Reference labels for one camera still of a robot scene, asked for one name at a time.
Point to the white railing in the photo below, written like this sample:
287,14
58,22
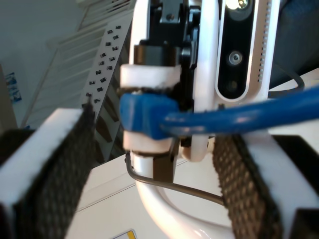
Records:
64,39

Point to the gripper camera bar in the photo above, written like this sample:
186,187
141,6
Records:
234,59

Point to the black rack frame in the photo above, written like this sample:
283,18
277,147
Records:
109,52

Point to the blue wall poster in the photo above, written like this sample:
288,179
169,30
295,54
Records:
13,87

